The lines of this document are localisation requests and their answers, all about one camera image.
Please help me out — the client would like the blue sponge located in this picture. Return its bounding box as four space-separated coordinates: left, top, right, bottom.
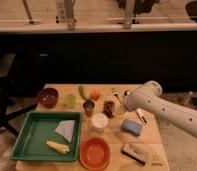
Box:
122 119 142 136

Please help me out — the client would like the small metal cup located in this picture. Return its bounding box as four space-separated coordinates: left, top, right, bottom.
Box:
83 100 95 117

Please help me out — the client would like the orange fruit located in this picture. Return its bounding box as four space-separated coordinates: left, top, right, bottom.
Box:
90 89 101 101

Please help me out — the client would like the white handled spatula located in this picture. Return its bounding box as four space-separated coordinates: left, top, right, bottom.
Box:
123 89 148 125

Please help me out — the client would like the light green cup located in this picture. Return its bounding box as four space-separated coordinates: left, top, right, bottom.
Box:
64 94 76 109

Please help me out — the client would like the white cup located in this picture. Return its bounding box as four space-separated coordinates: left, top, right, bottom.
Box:
91 113 108 131

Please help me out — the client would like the orange bowl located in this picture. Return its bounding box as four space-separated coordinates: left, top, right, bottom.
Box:
79 137 111 171

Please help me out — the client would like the green cucumber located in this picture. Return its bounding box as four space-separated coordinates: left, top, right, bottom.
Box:
78 85 89 100

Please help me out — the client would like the yellow corn cob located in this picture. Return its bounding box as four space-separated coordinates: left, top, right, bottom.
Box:
46 140 70 154

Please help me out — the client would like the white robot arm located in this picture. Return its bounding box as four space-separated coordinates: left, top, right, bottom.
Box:
113 80 197 138

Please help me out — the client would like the black office chair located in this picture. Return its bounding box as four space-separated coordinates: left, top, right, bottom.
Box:
0 39 38 141

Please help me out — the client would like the dark red grape bunch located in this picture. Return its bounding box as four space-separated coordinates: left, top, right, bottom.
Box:
103 100 115 118

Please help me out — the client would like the green plastic tray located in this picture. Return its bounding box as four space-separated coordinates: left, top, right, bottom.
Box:
11 112 82 162

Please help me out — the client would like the wooden brush block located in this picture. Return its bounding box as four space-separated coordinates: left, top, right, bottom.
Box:
121 143 149 165

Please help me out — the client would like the grey folded cloth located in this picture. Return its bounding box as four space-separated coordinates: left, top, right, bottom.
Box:
55 120 75 142

